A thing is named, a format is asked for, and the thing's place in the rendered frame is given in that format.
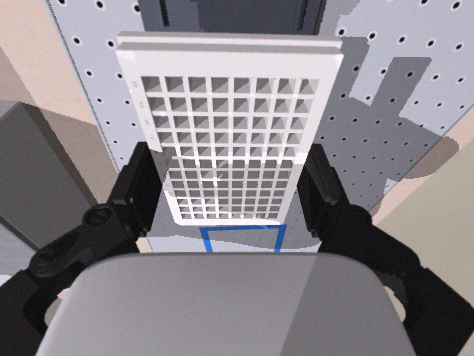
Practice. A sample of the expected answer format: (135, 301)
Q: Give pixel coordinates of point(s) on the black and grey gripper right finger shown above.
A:
(438, 321)

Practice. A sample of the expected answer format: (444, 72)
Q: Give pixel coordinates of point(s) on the blue taped rectangular outline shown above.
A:
(280, 236)

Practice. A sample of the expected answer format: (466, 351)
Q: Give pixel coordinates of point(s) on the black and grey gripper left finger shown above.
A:
(107, 230)

